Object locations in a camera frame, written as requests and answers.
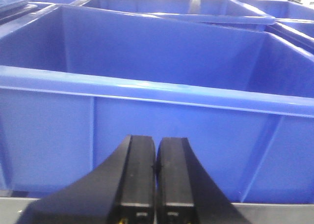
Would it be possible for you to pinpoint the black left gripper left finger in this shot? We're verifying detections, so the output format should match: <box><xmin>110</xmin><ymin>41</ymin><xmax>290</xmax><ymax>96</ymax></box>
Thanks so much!
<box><xmin>17</xmin><ymin>135</ymin><xmax>156</xmax><ymax>224</ymax></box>

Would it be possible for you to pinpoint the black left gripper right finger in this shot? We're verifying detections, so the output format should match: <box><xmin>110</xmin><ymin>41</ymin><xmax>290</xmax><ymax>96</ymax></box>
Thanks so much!
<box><xmin>157</xmin><ymin>137</ymin><xmax>249</xmax><ymax>224</ymax></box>

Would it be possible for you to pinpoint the blue plastic bin far right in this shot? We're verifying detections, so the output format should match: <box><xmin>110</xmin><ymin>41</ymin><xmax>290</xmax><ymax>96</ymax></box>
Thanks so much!
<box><xmin>238</xmin><ymin>0</ymin><xmax>314</xmax><ymax>53</ymax></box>

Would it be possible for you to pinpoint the blue plastic bin rear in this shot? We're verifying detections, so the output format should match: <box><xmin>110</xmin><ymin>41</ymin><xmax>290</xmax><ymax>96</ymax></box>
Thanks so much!
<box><xmin>72</xmin><ymin>0</ymin><xmax>275</xmax><ymax>31</ymax></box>

